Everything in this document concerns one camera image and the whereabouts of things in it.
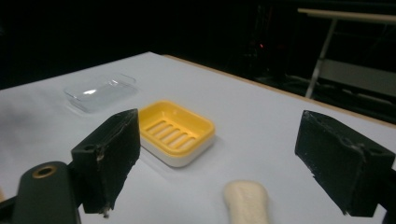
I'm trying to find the clear plastic soap dish lid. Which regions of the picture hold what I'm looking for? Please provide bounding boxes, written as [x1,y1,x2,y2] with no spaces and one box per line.
[63,73,138,114]

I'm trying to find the yellow and white soap dish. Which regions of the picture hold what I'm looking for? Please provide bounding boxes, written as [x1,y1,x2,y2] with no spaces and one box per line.
[138,99,217,169]

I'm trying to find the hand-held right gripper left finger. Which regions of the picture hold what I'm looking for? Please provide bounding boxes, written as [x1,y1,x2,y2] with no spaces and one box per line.
[70,108,142,217]

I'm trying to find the cream soap bar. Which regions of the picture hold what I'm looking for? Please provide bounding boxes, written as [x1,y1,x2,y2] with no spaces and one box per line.
[222,179,271,224]

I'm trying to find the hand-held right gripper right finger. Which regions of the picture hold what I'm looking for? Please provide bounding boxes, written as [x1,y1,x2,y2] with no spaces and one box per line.
[294,109,396,217]

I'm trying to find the background desk frame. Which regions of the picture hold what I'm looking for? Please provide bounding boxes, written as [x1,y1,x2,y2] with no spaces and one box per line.
[296,7,396,108]

